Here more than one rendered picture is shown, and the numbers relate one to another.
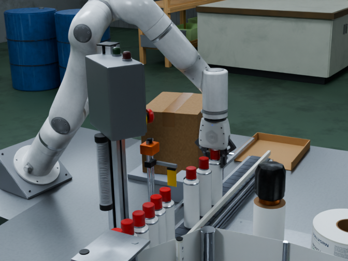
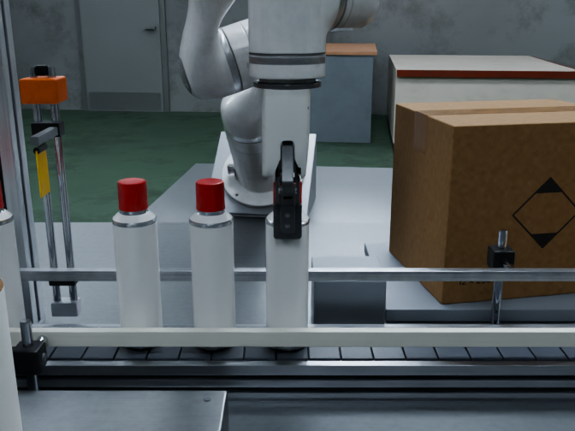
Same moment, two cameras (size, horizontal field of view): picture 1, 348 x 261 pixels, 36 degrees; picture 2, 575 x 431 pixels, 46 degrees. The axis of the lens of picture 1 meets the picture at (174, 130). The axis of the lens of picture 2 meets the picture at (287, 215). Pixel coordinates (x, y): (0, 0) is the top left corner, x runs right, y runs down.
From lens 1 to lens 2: 1.65 m
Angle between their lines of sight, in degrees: 59
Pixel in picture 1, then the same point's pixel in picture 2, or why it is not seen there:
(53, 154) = (235, 146)
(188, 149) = (435, 220)
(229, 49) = not seen: outside the picture
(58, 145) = (231, 128)
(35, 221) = not seen: hidden behind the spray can
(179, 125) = (431, 150)
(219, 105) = (258, 32)
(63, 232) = (109, 260)
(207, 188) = (197, 266)
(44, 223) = not seen: hidden behind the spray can
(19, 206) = (178, 216)
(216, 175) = (269, 255)
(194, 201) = (120, 272)
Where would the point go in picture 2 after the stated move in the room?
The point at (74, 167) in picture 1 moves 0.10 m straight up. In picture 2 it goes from (351, 211) to (352, 168)
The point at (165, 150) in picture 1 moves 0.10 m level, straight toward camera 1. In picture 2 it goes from (411, 210) to (361, 219)
